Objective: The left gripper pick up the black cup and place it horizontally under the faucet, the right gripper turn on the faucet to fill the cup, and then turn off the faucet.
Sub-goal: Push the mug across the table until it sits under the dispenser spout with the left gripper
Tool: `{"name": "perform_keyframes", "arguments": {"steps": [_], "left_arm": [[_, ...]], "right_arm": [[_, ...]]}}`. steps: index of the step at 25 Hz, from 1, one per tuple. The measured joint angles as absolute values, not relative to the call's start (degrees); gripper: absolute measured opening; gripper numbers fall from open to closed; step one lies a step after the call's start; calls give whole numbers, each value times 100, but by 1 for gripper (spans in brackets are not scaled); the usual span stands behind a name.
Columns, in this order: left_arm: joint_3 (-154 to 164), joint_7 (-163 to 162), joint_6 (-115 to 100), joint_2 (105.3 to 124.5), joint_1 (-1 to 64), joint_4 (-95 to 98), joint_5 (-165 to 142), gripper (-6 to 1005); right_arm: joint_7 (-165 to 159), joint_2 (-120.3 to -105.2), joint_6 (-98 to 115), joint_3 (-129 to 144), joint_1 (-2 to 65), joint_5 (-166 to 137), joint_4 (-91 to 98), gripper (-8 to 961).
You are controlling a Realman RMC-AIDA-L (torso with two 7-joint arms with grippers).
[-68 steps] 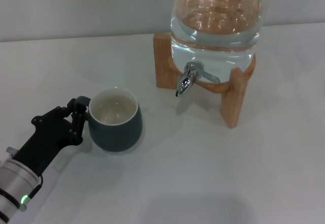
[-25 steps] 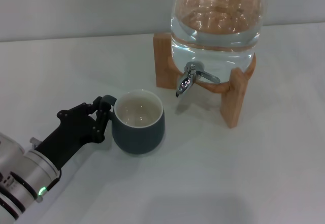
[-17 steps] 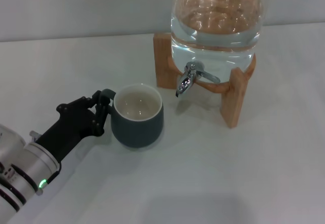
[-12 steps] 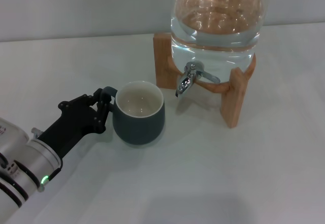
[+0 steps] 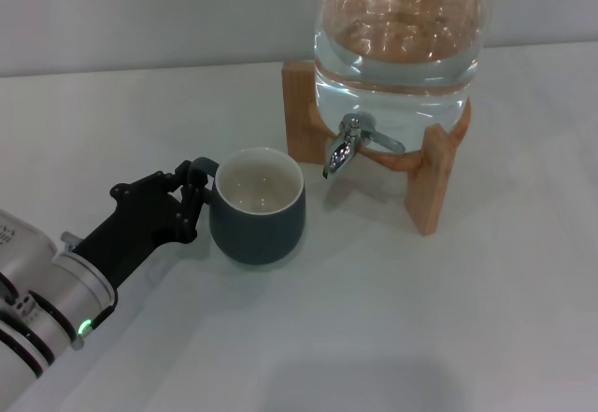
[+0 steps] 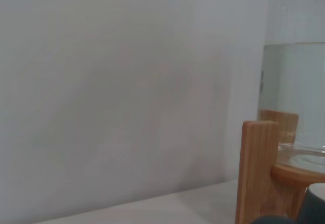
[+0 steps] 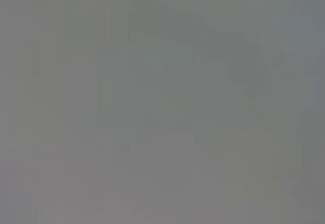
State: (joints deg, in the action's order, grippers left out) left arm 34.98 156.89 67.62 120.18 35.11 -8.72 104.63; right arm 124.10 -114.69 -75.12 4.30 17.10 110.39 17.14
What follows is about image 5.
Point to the glass water dispenser jar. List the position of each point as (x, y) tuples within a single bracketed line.
[(397, 47)]

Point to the wooden dispenser stand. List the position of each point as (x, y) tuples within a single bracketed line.
[(434, 183)]

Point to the chrome faucet tap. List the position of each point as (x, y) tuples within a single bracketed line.
[(345, 148)]

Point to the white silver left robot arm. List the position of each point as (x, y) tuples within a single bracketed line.
[(42, 304)]

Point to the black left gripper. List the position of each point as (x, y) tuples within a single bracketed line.
[(131, 225)]

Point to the grey black wrist camera box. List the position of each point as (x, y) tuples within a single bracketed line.
[(23, 237)]

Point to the black cup with white interior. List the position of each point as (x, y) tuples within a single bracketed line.
[(257, 232)]

